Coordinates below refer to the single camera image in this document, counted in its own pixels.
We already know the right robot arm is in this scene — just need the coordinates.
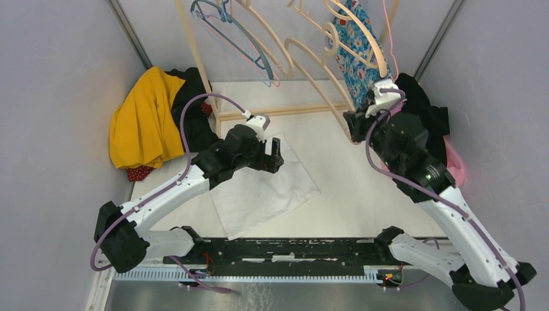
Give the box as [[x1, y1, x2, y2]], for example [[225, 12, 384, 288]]
[[343, 110, 537, 310]]

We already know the red dotted garment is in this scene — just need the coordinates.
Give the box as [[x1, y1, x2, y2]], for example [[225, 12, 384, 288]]
[[126, 165, 154, 182]]

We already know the pink garment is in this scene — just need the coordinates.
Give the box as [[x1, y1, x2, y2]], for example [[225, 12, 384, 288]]
[[390, 101, 465, 187]]

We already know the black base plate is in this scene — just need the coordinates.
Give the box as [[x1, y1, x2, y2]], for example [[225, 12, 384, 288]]
[[179, 238, 400, 277]]

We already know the white garment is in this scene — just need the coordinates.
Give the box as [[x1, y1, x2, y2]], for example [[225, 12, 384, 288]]
[[210, 133, 320, 240]]

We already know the blue floral skirt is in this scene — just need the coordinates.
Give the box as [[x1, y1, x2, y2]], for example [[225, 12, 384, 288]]
[[332, 1, 391, 108]]

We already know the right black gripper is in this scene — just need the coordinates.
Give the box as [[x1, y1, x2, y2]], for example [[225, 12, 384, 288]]
[[344, 99, 401, 170]]

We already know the wooden hanger front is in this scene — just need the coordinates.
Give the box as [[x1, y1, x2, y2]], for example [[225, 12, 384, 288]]
[[323, 1, 389, 78]]

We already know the light blue plastic hanger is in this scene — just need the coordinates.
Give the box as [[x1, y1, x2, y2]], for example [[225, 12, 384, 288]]
[[191, 6, 272, 88]]

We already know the white slotted cable duct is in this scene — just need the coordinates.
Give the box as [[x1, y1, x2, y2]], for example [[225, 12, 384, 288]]
[[113, 267, 383, 284]]

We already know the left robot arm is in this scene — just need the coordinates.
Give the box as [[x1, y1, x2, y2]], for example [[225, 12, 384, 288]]
[[90, 124, 284, 273]]

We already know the pink plastic hanger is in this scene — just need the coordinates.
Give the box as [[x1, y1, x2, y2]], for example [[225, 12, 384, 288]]
[[381, 0, 401, 81], [191, 10, 281, 87]]

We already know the yellow garment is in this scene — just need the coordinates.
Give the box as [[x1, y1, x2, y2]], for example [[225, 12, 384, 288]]
[[109, 67, 186, 169]]

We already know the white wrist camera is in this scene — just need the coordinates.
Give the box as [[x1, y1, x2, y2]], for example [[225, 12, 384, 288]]
[[365, 78, 406, 118], [242, 110, 271, 142]]

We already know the wooden hanger back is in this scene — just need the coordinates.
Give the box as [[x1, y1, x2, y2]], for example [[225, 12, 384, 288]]
[[236, 0, 295, 79]]

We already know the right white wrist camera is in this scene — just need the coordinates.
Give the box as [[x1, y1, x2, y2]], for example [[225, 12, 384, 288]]
[[365, 78, 406, 118]]

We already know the wooden clothes rack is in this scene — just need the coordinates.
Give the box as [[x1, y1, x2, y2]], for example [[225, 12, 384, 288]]
[[175, 1, 395, 137]]

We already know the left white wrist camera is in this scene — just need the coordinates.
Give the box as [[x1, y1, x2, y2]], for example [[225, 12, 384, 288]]
[[242, 110, 271, 142]]

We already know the black garment right pile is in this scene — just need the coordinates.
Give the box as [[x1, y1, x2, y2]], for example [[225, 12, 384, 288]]
[[395, 73, 450, 166]]

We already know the wooden hanger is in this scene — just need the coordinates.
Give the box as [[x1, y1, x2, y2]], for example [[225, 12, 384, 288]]
[[236, 0, 295, 79], [284, 0, 357, 144], [323, 1, 389, 78]]

